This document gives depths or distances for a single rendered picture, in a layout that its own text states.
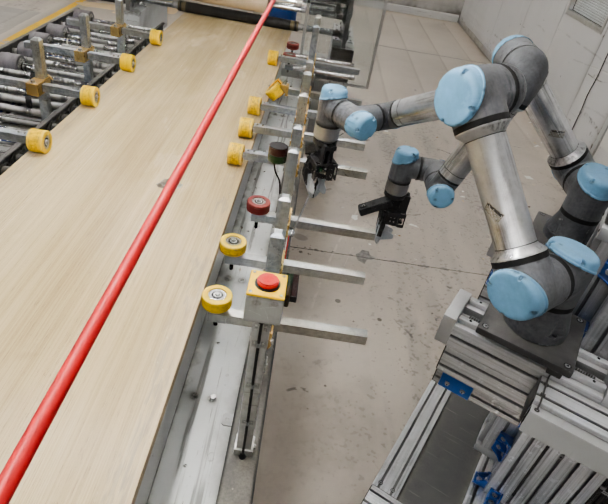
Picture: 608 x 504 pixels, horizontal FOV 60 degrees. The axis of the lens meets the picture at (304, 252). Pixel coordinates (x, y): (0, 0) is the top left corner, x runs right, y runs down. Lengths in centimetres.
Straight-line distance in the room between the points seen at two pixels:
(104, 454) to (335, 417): 137
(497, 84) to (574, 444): 79
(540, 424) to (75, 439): 98
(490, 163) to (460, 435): 129
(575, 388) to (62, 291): 126
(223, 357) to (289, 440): 70
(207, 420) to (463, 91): 103
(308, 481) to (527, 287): 130
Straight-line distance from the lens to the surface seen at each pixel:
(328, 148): 155
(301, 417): 231
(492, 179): 115
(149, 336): 132
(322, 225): 183
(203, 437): 148
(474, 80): 114
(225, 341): 169
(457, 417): 225
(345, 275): 163
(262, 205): 179
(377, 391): 249
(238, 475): 133
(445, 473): 208
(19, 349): 134
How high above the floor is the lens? 185
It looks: 36 degrees down
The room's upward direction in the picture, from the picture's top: 11 degrees clockwise
